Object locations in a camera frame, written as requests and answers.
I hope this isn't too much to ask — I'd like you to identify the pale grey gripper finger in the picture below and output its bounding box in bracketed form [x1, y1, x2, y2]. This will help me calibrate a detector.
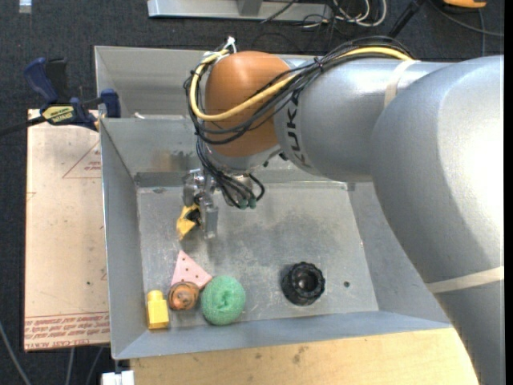
[202, 201, 220, 241]

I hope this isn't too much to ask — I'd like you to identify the yellow and black toy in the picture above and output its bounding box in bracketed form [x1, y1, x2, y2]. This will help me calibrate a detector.
[176, 203, 202, 241]

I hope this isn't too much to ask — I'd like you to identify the pink dotted triangle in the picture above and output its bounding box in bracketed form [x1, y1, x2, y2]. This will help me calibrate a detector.
[171, 249, 214, 290]

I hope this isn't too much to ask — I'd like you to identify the grey metal bin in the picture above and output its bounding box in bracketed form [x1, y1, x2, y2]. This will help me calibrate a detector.
[94, 45, 453, 361]

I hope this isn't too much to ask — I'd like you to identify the green mesh scrubber ball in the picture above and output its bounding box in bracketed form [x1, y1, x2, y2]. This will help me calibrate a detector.
[200, 274, 247, 327]

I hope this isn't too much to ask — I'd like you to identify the brown round toy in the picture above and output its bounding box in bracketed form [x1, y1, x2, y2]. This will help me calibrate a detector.
[167, 281, 201, 312]

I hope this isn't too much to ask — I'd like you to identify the yellow block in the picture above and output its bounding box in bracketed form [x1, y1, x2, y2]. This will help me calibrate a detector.
[145, 289, 171, 330]

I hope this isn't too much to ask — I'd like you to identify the black ribbed round knob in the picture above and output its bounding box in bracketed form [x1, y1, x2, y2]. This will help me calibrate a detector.
[281, 261, 326, 306]

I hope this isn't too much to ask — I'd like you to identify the brown cardboard board, red print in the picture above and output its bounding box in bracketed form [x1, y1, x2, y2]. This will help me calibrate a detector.
[23, 108, 112, 352]

